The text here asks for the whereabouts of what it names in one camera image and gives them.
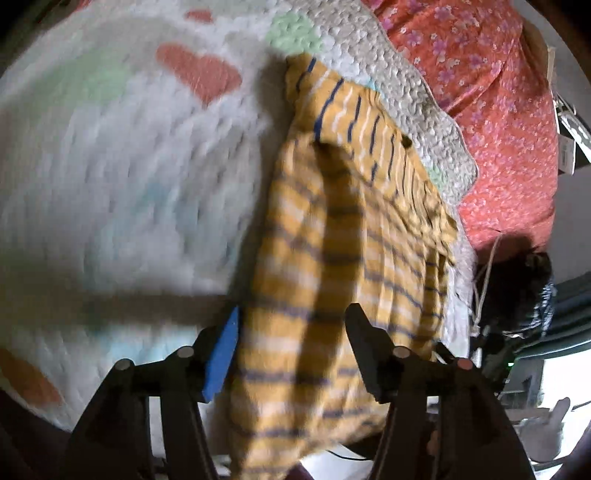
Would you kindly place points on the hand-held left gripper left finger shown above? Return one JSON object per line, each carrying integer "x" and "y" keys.
{"x": 223, "y": 353}

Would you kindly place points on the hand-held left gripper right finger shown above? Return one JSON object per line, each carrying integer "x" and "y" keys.
{"x": 367, "y": 350}

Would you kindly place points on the yellow striped small shirt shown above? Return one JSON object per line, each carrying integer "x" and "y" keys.
{"x": 323, "y": 286}

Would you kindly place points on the dark bag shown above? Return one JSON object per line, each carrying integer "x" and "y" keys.
{"x": 521, "y": 290}

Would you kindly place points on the white heart-print quilted blanket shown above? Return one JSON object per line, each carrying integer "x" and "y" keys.
{"x": 115, "y": 184}

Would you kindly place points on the red floral bedsheet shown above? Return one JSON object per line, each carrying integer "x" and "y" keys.
{"x": 485, "y": 106}

